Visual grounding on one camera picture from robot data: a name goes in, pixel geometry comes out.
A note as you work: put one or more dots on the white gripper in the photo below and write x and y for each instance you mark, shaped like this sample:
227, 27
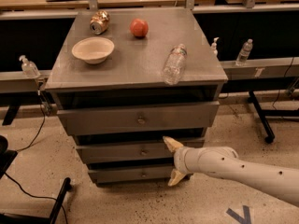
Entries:
181, 160

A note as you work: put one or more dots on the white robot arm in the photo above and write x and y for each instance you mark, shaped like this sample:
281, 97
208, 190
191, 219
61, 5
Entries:
223, 163

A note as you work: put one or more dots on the grey top drawer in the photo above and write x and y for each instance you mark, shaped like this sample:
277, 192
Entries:
139, 118

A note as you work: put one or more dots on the grey drawer cabinet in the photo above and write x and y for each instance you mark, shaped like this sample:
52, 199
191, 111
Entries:
132, 74

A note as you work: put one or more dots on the clear plastic water bottle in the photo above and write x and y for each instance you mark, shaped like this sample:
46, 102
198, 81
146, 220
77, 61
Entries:
174, 65

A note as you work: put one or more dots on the black wheeled table leg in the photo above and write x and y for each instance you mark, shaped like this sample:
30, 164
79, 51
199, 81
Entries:
264, 113

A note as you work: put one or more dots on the small white pump bottle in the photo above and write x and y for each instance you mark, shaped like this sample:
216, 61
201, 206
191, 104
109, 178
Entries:
214, 45

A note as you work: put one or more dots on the upright water bottle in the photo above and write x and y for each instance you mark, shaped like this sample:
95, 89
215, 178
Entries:
244, 53

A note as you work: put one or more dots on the white paper bowl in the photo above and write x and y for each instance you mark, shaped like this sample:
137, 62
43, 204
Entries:
93, 50

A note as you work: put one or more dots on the red apple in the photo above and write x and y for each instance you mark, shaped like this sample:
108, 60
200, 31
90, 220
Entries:
139, 28

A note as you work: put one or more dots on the crushed gold soda can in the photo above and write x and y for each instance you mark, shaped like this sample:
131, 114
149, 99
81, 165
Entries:
99, 22

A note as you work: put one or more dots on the hand sanitizer pump bottle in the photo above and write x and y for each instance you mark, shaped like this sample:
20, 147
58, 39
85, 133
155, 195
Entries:
29, 68

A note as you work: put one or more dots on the black stand leg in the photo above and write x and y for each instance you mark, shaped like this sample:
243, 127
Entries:
42, 210

